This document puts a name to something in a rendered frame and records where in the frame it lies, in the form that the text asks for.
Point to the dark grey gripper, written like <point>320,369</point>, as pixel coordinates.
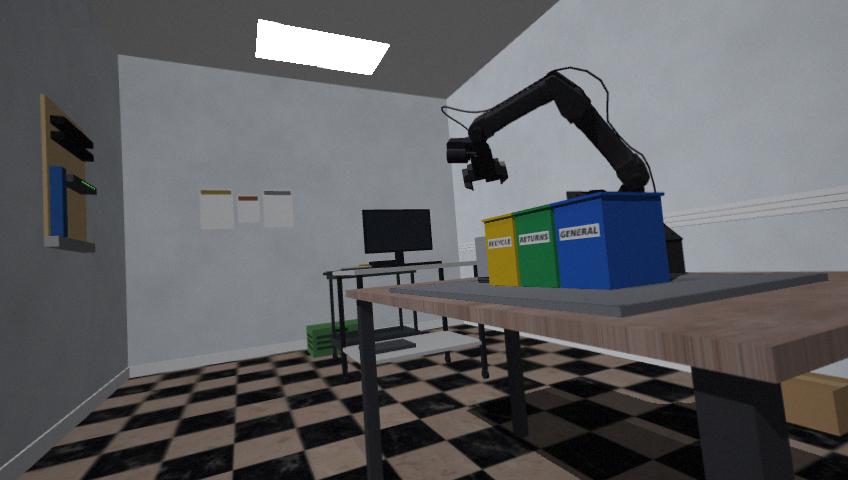
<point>488,172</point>

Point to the green open bin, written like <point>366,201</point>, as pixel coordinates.
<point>537,248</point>

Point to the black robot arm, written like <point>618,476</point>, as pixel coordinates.
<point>572,105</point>

